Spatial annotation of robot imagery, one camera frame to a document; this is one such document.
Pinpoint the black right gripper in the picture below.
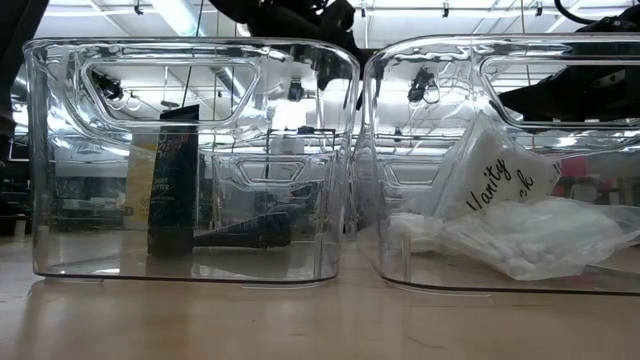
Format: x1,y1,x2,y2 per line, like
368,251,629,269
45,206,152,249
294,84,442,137
498,64,640,124

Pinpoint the dark shave butter tube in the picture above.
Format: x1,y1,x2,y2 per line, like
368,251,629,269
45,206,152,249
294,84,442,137
191,211,293,250

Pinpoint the clear bag of cotton balls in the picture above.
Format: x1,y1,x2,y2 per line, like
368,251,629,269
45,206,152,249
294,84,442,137
388,210,446,254
439,197,640,282

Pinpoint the clear plastic bin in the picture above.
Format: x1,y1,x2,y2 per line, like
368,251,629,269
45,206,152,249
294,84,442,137
22,37,362,289
209,152,351,241
360,32,640,296
372,152,451,241

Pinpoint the white yellow wipes canister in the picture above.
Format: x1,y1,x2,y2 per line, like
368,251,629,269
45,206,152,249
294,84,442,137
122,144,157,231

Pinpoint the red storage rack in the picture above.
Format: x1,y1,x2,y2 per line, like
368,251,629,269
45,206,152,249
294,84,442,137
559,154,591,181

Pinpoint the black boxed item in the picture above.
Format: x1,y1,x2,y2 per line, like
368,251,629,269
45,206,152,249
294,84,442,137
146,103,202,257

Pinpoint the clear bag labelled Vanity Pack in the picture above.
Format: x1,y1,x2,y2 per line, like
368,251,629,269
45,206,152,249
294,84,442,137
432,110,562,222

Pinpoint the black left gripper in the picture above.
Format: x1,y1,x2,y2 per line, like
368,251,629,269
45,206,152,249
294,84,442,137
259,0,369,111

